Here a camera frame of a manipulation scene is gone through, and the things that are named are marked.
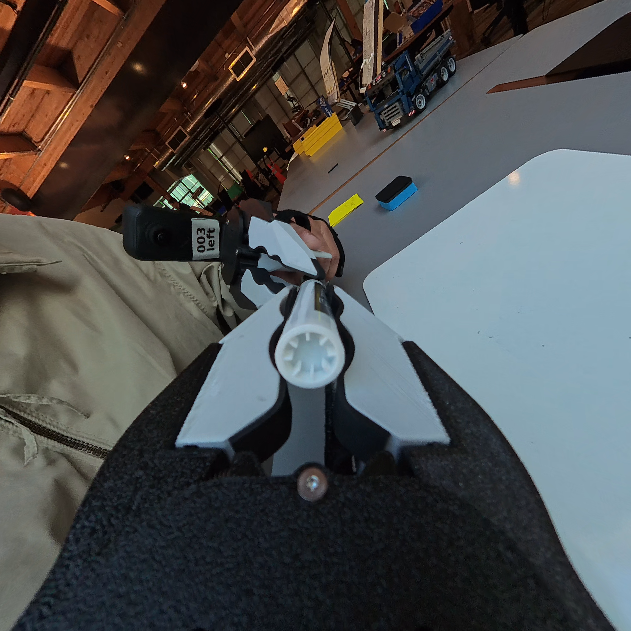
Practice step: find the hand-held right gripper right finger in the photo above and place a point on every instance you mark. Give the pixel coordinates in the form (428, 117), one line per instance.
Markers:
(390, 394)

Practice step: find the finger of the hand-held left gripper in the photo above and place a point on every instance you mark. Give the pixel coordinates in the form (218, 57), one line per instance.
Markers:
(281, 242)
(259, 293)

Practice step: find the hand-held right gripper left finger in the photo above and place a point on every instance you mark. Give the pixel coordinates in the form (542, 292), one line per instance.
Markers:
(232, 394)

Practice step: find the white dry-erase marker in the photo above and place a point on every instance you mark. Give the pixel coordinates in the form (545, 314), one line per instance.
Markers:
(310, 362)

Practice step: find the white whiteboard sheet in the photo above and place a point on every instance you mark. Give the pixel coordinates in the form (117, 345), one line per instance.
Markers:
(493, 296)

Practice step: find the person's left hand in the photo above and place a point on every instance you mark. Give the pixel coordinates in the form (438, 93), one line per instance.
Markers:
(327, 242)

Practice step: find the yellow paper note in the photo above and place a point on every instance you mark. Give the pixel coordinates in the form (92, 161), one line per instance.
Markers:
(345, 211)

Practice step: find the yellow boxes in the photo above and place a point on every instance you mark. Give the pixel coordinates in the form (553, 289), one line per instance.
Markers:
(320, 136)

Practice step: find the person's beige jacket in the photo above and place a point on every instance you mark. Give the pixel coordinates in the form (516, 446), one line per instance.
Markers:
(74, 320)

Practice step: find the blue and black whiteboard eraser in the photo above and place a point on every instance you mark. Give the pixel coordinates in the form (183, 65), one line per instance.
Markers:
(397, 190)

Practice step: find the white banner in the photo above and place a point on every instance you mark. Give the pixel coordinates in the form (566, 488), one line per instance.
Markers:
(327, 64)

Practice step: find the blue toy truck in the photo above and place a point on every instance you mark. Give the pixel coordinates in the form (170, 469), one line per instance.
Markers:
(404, 84)

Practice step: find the tall white board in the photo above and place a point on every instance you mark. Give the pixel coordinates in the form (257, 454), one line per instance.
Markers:
(373, 39)

